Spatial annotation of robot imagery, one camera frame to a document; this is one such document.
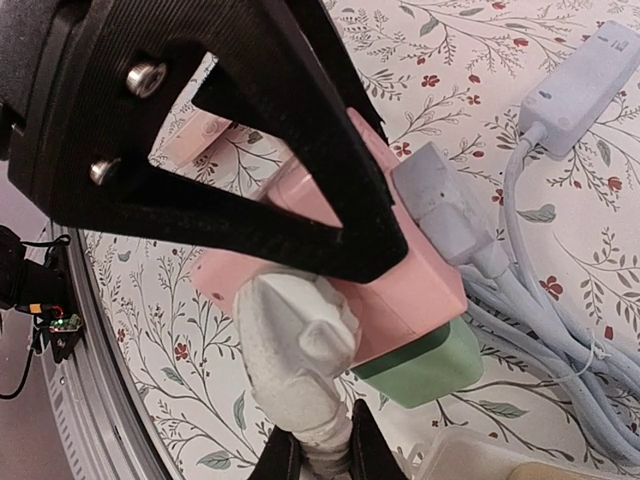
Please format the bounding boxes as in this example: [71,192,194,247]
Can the floral patterned table mat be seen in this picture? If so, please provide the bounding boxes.
[84,1,639,479]

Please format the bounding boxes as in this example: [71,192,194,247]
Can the round pink power socket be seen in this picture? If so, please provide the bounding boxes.
[161,109,232,167]

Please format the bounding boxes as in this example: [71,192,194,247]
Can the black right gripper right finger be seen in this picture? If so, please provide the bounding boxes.
[349,399,408,480]

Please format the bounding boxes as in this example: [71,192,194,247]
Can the light blue power strip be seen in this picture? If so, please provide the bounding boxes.
[518,21,639,157]

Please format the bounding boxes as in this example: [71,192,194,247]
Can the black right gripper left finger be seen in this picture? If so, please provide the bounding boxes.
[252,427,302,480]

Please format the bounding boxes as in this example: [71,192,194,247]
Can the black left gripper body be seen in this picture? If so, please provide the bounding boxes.
[0,0,96,166]

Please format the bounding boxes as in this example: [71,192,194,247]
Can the light blue cable bundle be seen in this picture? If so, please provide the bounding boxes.
[459,122,640,464]

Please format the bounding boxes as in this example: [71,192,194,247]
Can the white power plug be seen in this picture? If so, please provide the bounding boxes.
[233,270,360,479]

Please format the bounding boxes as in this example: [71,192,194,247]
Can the aluminium front rail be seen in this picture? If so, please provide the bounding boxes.
[42,223,183,479]

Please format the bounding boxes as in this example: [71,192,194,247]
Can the light blue round plug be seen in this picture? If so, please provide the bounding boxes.
[391,143,510,280]

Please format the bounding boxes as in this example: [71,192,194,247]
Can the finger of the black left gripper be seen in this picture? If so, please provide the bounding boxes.
[7,1,409,283]

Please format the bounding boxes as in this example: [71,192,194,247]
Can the green plug adapter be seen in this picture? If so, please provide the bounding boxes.
[352,317,484,409]

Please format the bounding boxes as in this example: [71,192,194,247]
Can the white power strip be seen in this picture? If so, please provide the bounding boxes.
[407,427,619,480]

